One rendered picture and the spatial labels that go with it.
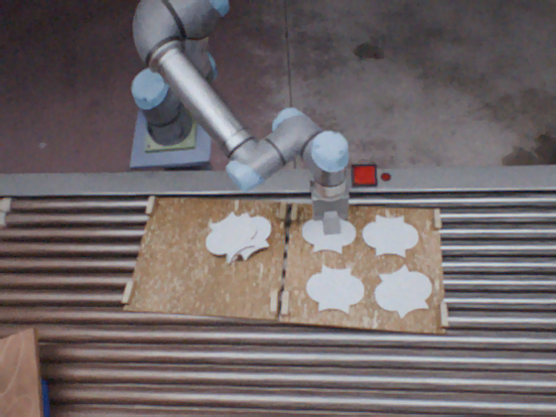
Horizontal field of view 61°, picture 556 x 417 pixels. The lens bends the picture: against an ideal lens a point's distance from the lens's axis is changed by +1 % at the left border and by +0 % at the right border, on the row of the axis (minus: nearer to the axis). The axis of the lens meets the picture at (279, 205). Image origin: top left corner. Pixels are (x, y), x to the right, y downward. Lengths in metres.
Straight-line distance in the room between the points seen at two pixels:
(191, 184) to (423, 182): 0.70
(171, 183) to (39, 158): 1.68
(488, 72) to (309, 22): 1.19
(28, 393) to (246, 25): 2.71
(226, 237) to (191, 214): 0.17
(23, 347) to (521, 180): 1.39
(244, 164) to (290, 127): 0.13
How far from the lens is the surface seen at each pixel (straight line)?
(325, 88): 2.94
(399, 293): 1.25
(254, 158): 0.99
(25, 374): 1.28
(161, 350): 1.29
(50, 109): 3.32
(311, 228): 1.31
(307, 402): 1.21
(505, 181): 1.52
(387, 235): 1.32
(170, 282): 1.33
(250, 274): 1.28
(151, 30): 1.10
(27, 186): 1.71
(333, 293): 1.24
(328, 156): 0.96
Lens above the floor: 2.11
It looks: 59 degrees down
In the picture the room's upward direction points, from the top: 9 degrees counter-clockwise
